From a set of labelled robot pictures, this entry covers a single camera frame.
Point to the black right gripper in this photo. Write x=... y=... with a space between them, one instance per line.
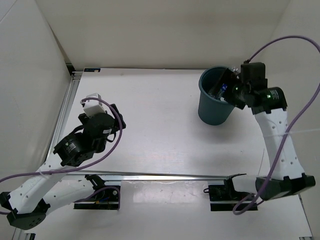
x=229 y=78

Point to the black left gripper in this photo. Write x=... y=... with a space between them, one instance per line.
x=84 y=118

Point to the blue label crushed bottle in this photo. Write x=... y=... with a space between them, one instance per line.
x=228 y=79

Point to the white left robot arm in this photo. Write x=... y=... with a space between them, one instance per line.
x=35 y=199

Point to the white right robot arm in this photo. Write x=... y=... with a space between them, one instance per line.
x=286 y=175

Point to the dark green plastic bin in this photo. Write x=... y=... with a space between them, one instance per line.
x=212 y=111

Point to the blue sticker label left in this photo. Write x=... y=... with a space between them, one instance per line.
x=92 y=70

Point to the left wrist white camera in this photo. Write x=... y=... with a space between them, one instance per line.
x=92 y=107

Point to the aluminium table frame rail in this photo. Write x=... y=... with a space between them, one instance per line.
x=37 y=94

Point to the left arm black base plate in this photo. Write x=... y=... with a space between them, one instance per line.
x=108 y=199

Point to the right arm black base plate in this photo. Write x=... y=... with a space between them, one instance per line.
x=221 y=199

